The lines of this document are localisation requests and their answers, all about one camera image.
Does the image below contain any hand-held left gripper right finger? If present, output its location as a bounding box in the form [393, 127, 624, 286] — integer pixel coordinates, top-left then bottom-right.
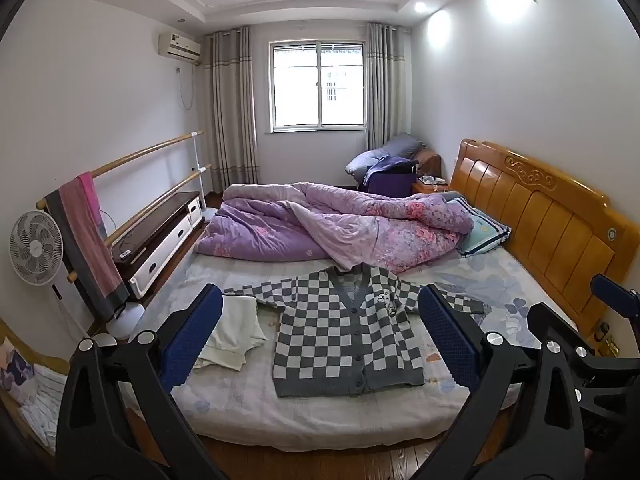
[418, 284, 588, 480]

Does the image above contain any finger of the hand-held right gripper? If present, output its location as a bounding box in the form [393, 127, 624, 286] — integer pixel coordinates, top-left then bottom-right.
[526, 302, 608, 361]
[590, 274, 640, 322]

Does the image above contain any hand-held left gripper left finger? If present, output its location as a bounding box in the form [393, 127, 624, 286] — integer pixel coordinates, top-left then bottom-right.
[54, 284, 231, 480]

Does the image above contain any white garment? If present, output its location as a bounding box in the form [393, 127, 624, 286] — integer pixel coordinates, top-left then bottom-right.
[192, 294, 268, 372]

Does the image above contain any grey white checkered cardigan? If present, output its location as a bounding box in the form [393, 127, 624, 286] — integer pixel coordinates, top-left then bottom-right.
[223, 262, 486, 398]

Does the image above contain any white round stand base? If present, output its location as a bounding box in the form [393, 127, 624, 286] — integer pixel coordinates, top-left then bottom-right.
[104, 302, 146, 339]

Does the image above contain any wooden headboard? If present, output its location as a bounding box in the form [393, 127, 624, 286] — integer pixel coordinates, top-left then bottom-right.
[450, 139, 627, 331]

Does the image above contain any dark top white cabinet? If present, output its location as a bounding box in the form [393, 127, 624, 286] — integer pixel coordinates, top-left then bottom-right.
[111, 191, 201, 303]

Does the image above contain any light blue striped pillow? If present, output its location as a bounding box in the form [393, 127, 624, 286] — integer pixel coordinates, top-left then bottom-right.
[452, 197, 512, 257]

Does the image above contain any bed with leaf print sheet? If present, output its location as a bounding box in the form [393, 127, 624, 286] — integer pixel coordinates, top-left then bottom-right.
[167, 247, 581, 453]

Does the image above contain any grey cloth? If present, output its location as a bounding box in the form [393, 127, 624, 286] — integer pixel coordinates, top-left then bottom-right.
[44, 190, 132, 321]

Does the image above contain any wooden nightstand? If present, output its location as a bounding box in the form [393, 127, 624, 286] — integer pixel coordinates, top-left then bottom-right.
[412, 180, 451, 196]

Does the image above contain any pink towel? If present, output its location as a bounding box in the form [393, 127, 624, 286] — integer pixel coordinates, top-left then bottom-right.
[59, 172, 128, 298]

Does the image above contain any purple floral quilt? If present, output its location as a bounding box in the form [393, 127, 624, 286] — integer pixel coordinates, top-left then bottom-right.
[194, 181, 475, 273]

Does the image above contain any dark purple cloth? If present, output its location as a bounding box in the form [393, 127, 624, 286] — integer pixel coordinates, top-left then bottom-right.
[363, 156, 418, 198]

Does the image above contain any stack of folded white cloths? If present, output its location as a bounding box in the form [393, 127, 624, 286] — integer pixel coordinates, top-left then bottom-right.
[0, 335, 68, 453]

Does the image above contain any brown armchair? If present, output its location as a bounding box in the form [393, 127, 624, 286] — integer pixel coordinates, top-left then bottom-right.
[417, 147, 442, 181]

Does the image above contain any white standing fan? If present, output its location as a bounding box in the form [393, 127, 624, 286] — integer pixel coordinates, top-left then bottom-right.
[10, 210, 93, 338]

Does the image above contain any grey striped curtain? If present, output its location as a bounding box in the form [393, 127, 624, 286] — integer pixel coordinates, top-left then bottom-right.
[202, 26, 259, 193]
[365, 22, 408, 148]

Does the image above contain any window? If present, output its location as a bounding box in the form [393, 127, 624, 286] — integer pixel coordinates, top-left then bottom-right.
[267, 40, 367, 133]

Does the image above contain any white air conditioner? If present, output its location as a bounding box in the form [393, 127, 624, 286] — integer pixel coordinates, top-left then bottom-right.
[158, 32, 202, 63]

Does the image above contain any wooden barre rail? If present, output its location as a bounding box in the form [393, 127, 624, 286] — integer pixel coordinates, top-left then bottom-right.
[36, 131, 204, 210]
[67, 162, 213, 283]

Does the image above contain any white barre stand post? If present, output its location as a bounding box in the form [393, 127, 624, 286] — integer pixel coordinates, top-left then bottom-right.
[191, 132, 218, 223]

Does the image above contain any air conditioner power cable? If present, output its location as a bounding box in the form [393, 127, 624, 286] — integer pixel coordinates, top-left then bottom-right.
[175, 66, 196, 110]

